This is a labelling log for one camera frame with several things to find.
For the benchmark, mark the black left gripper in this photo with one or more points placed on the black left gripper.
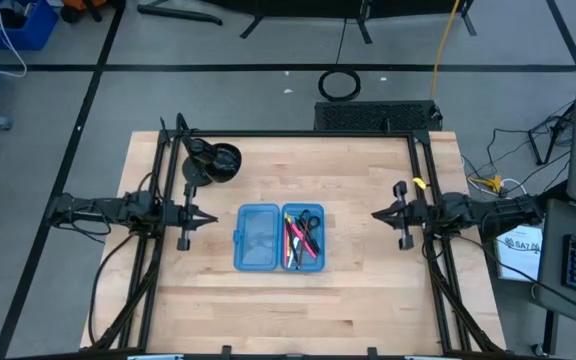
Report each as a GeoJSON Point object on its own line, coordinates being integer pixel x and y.
{"type": "Point", "coordinates": [180, 217]}

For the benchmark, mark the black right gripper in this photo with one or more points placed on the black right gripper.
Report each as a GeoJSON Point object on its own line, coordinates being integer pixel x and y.
{"type": "Point", "coordinates": [418, 215]}

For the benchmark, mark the black pen with blue tip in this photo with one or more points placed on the black pen with blue tip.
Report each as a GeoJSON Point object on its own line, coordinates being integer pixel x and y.
{"type": "Point", "coordinates": [314, 239]}

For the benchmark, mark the pink highlighter marker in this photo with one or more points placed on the pink highlighter marker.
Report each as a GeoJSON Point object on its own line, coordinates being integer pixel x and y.
{"type": "Point", "coordinates": [304, 241]}

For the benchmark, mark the clear Pilot G-2 pen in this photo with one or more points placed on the clear Pilot G-2 pen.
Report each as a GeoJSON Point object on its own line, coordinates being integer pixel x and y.
{"type": "Point", "coordinates": [294, 252]}

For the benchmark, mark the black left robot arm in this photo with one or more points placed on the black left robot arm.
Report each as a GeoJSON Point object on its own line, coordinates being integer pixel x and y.
{"type": "Point", "coordinates": [98, 207]}

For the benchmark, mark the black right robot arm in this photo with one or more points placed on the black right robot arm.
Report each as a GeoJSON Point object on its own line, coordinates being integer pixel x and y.
{"type": "Point", "coordinates": [498, 210]}

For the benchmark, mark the blue translucent plastic pencil box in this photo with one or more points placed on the blue translucent plastic pencil box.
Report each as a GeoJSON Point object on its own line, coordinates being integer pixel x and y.
{"type": "Point", "coordinates": [258, 235]}

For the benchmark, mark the yellow tape tag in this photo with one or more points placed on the yellow tape tag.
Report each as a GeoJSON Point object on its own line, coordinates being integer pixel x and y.
{"type": "Point", "coordinates": [419, 183]}

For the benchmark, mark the black desk lamp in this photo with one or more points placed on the black desk lamp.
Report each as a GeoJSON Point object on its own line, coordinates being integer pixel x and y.
{"type": "Point", "coordinates": [223, 160]}

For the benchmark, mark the yellow power plug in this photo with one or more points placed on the yellow power plug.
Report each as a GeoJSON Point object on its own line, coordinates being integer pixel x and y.
{"type": "Point", "coordinates": [490, 184]}

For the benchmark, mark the black table clamp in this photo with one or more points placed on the black table clamp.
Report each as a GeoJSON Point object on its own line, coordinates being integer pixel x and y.
{"type": "Point", "coordinates": [226, 351]}
{"type": "Point", "coordinates": [372, 352]}

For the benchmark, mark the white printed paper sheet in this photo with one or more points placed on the white printed paper sheet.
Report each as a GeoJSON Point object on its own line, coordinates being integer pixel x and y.
{"type": "Point", "coordinates": [518, 260]}

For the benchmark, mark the grey desk with keyboard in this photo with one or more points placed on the grey desk with keyboard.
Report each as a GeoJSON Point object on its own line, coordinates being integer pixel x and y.
{"type": "Point", "coordinates": [553, 280]}

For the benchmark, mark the black folding partition screen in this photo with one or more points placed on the black folding partition screen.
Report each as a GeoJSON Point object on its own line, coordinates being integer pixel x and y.
{"type": "Point", "coordinates": [318, 7]}

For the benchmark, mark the orange and black bag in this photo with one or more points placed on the orange and black bag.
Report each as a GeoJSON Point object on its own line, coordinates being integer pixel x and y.
{"type": "Point", "coordinates": [85, 4]}

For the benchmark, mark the blue storage bin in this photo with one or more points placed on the blue storage bin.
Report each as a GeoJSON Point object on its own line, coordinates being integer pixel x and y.
{"type": "Point", "coordinates": [33, 32]}

